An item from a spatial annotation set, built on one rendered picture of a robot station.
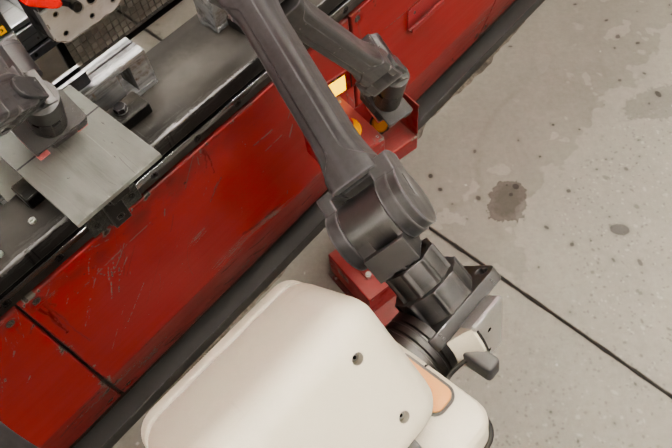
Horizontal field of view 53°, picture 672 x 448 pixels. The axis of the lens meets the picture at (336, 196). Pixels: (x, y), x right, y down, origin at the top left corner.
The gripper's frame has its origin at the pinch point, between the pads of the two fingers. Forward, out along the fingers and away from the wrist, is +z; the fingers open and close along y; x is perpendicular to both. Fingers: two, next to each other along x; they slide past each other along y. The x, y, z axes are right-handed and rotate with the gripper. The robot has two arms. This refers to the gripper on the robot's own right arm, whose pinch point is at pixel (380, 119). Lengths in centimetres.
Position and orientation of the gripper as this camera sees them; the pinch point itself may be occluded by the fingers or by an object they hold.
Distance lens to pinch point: 150.0
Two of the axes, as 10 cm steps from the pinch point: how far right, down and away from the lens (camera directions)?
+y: -6.1, -7.6, 2.2
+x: -7.9, 5.6, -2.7
